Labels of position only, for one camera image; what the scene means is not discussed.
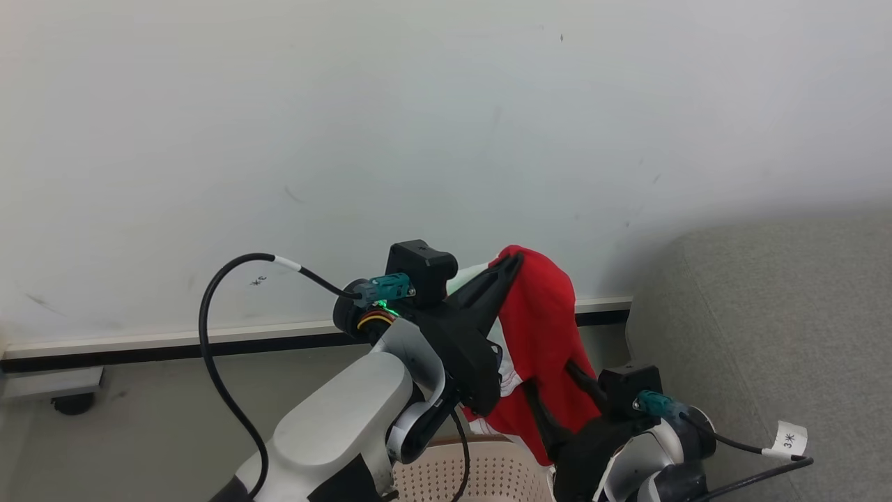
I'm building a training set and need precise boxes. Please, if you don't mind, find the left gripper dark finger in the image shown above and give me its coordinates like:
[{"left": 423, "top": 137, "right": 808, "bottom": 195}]
[{"left": 445, "top": 253, "right": 525, "bottom": 337}]

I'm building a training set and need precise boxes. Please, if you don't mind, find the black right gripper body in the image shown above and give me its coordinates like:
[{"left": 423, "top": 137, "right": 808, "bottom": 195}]
[{"left": 553, "top": 417, "right": 654, "bottom": 502}]

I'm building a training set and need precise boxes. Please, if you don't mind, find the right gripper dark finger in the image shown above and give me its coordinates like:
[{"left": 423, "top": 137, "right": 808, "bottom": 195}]
[
  {"left": 564, "top": 360, "right": 607, "bottom": 419},
  {"left": 521, "top": 379, "right": 574, "bottom": 455}
]

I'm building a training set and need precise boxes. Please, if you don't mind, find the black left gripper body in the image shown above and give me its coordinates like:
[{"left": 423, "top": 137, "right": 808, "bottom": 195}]
[{"left": 399, "top": 300, "right": 504, "bottom": 418}]

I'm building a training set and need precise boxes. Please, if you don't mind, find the red and white garment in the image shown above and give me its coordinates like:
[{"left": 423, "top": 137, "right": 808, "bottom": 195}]
[{"left": 446, "top": 245, "right": 604, "bottom": 466}]

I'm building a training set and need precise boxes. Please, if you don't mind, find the cream perforated laundry basket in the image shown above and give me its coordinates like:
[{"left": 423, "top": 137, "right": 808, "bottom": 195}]
[{"left": 392, "top": 434, "right": 556, "bottom": 502}]

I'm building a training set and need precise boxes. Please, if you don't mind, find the grey fabric sofa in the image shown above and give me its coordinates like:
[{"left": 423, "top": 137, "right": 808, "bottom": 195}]
[{"left": 625, "top": 215, "right": 892, "bottom": 502}]

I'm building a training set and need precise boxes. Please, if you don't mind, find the white and black baseboard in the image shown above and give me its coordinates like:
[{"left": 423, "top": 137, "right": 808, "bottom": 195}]
[{"left": 0, "top": 295, "right": 635, "bottom": 374}]

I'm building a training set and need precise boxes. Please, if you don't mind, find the black caster wheel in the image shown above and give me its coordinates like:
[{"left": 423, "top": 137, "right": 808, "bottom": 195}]
[{"left": 52, "top": 393, "right": 96, "bottom": 416}]

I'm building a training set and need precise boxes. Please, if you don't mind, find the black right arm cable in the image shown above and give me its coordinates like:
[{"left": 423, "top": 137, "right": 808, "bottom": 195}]
[{"left": 679, "top": 410, "right": 815, "bottom": 502}]

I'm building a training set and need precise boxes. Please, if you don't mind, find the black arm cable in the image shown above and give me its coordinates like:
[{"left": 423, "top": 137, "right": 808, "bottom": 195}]
[
  {"left": 198, "top": 253, "right": 364, "bottom": 500},
  {"left": 679, "top": 410, "right": 815, "bottom": 502}
]

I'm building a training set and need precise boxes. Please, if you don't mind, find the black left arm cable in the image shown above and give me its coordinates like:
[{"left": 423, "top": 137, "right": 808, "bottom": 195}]
[{"left": 198, "top": 253, "right": 364, "bottom": 500}]

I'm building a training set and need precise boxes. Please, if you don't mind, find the grey metal frame foot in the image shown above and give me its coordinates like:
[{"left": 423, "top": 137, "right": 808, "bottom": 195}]
[{"left": 0, "top": 365, "right": 105, "bottom": 400}]

